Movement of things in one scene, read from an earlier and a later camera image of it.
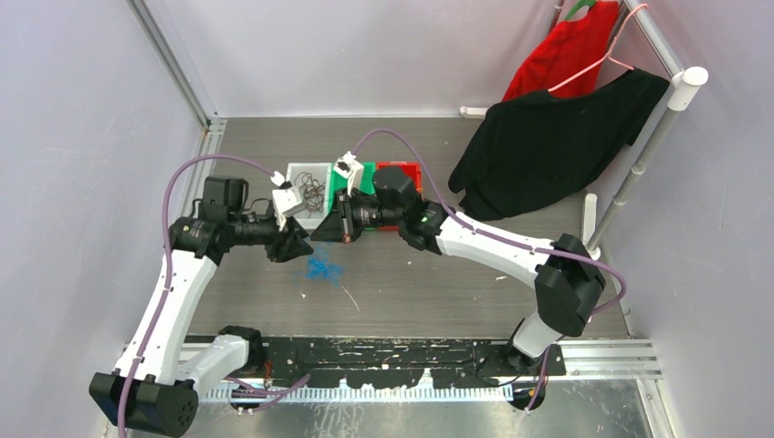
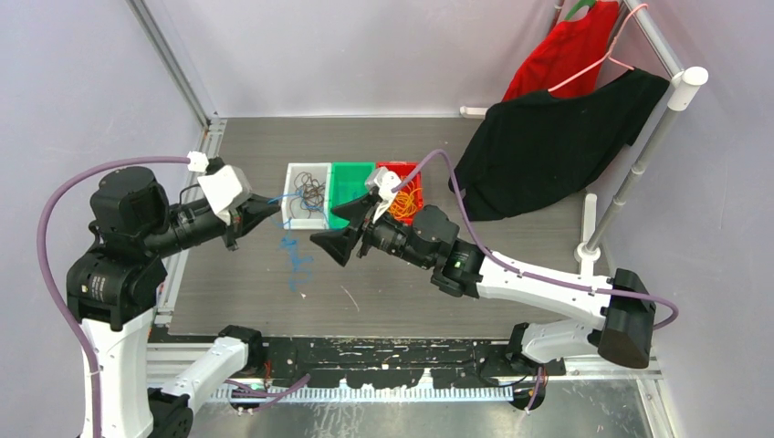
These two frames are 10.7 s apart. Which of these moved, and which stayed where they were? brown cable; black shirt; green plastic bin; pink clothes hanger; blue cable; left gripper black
Moved: left gripper black; blue cable
Stayed: black shirt; pink clothes hanger; brown cable; green plastic bin
